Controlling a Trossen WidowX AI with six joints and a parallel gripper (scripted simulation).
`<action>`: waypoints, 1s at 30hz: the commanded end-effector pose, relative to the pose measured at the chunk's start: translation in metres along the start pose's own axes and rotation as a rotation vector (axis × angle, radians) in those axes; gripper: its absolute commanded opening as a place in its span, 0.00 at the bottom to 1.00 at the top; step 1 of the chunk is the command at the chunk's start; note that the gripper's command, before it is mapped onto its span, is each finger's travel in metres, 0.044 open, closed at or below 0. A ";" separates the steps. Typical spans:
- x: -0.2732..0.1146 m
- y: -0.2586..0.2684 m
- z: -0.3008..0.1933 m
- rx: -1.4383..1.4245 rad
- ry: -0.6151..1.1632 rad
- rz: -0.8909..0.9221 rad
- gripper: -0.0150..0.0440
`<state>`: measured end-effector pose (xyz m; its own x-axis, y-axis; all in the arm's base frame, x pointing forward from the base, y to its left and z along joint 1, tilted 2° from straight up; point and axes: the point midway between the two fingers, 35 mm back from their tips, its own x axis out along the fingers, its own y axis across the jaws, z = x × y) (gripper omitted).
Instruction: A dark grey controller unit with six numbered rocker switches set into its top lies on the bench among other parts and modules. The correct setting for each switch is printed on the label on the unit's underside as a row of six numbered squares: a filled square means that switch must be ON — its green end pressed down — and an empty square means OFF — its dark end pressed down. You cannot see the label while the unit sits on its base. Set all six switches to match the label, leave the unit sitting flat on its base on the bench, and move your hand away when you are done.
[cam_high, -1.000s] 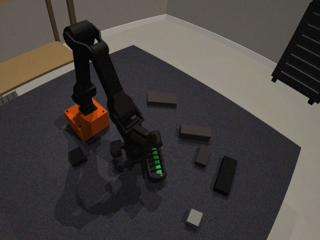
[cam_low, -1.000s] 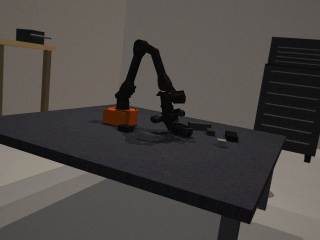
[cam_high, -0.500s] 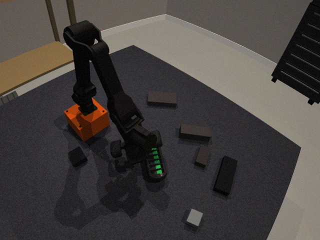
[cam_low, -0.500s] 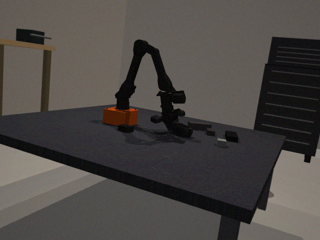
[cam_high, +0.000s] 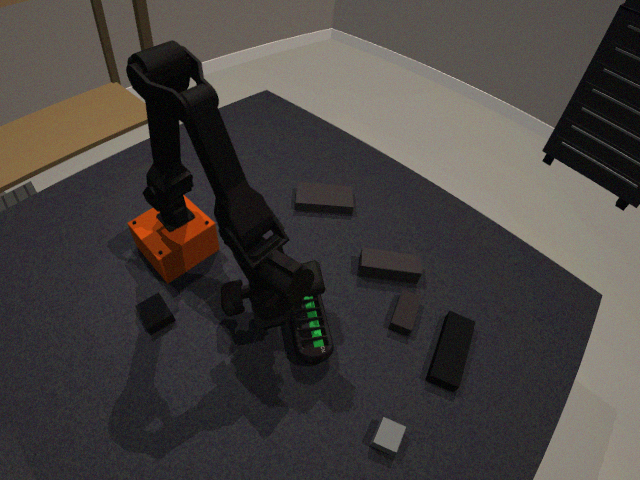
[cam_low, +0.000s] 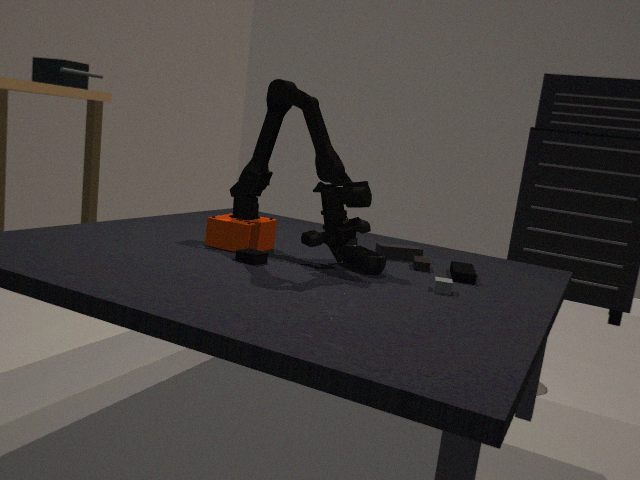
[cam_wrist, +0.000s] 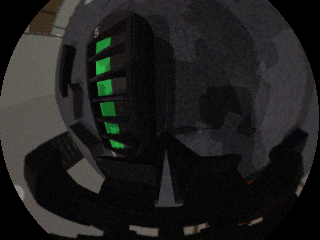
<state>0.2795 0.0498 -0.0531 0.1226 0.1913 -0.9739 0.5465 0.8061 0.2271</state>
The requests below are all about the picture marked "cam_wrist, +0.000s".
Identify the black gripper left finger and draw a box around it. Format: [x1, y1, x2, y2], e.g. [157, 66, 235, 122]
[95, 131, 167, 204]

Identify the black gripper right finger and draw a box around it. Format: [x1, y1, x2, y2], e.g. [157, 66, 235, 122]
[165, 131, 243, 204]

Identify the dark grey switch panel with green rocker switches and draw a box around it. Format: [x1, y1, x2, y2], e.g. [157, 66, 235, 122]
[85, 9, 157, 157]

